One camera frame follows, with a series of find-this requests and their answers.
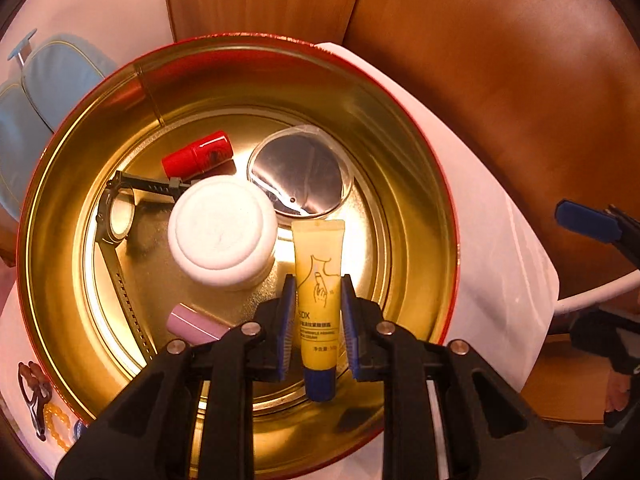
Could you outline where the blue padded chair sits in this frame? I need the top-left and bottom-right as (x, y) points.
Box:
(0, 27), (118, 221)

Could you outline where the white cream jar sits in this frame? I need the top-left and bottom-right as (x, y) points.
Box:
(167, 177), (278, 292)

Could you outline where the purple lipstick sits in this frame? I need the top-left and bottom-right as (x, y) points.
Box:
(167, 304), (231, 346)

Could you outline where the red lipstick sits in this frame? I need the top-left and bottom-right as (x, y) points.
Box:
(161, 131), (235, 178)

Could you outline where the red oval tin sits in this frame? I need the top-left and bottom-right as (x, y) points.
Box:
(16, 34), (460, 461)

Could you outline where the brown hair claw clip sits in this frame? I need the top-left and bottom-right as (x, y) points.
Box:
(17, 360), (53, 442)

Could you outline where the yellow bead bracelet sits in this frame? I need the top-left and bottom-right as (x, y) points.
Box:
(42, 402), (81, 453)

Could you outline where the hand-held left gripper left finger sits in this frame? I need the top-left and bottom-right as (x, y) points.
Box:
(55, 274), (300, 480)

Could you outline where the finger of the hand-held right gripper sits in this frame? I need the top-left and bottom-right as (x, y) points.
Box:
(555, 200), (640, 261)
(570, 310), (640, 376)

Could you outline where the green strap wristwatch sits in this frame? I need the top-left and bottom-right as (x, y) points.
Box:
(95, 170), (193, 361)

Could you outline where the white curved tube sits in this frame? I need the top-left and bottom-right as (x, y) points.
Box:
(555, 270), (640, 316)

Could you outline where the yellow hand cream tube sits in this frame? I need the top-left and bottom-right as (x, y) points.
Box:
(291, 220), (347, 402)

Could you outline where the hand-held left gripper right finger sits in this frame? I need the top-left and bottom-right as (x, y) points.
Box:
(340, 274), (583, 480)

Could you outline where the wooden wardrobe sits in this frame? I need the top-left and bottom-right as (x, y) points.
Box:
(160, 0), (640, 301)

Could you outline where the round clear compact case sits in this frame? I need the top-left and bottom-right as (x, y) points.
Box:
(247, 125), (353, 220)

